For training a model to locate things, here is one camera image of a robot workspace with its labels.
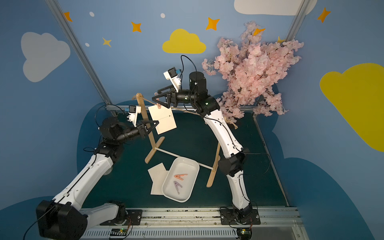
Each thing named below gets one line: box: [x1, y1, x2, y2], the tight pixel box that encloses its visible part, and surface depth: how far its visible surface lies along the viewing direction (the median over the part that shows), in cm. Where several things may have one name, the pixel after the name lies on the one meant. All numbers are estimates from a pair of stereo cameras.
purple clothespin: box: [173, 180, 183, 195], surface depth 86 cm
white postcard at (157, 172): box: [147, 162, 168, 183], surface depth 92 cm
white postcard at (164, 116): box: [148, 104, 177, 135], surface depth 71 cm
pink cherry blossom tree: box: [201, 21, 304, 123], surface depth 78 cm
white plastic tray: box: [161, 157, 200, 203], surface depth 88 cm
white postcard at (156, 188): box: [150, 170, 170, 195], surface depth 86 cm
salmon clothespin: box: [174, 174, 188, 181], surface depth 90 cm
